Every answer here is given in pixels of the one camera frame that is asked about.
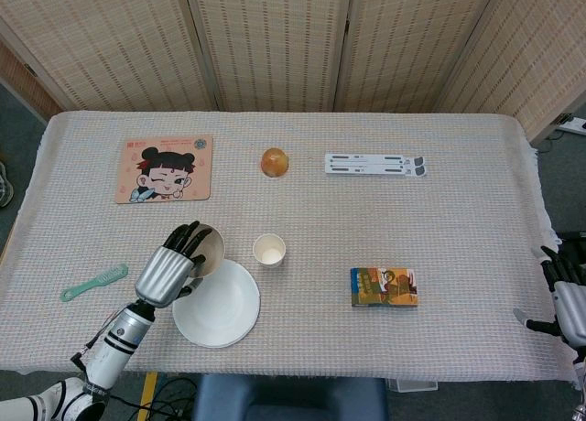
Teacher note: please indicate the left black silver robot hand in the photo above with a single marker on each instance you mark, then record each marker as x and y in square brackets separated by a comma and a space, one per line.
[162, 274]

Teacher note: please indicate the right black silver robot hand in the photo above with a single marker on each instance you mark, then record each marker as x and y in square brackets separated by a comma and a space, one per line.
[572, 302]

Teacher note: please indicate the beige bowl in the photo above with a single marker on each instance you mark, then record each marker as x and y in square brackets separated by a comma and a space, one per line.
[214, 256]

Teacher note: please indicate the white paper cup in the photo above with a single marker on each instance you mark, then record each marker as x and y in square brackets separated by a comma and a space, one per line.
[269, 251]

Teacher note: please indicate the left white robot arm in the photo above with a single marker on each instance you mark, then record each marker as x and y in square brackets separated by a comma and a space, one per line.
[114, 348]

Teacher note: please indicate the white paper plate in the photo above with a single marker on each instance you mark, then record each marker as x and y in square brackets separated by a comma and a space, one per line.
[224, 306]

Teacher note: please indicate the orange jelly cup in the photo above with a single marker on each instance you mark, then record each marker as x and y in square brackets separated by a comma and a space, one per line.
[274, 161]

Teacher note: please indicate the green comb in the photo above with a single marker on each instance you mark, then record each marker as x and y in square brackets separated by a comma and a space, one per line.
[105, 277]

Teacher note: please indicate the cartoon girl mouse pad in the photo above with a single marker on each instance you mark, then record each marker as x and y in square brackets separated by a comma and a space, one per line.
[165, 169]

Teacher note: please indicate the pale woven tablecloth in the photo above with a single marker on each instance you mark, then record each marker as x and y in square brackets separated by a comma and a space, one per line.
[320, 219]

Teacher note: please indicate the blue chair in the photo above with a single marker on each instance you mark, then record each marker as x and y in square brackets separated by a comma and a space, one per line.
[288, 398]

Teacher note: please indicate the white power strip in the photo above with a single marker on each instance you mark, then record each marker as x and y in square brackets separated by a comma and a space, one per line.
[574, 124]

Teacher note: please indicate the clear plastic container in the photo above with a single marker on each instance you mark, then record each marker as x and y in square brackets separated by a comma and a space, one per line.
[412, 385]

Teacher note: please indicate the colourful snack box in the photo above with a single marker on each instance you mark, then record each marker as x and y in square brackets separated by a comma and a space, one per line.
[384, 287]

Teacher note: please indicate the white folded laptop stand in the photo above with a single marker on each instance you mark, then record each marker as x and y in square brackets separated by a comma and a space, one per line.
[366, 164]

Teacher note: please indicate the woven folding screen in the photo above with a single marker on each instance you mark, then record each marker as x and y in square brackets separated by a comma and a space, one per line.
[274, 50]

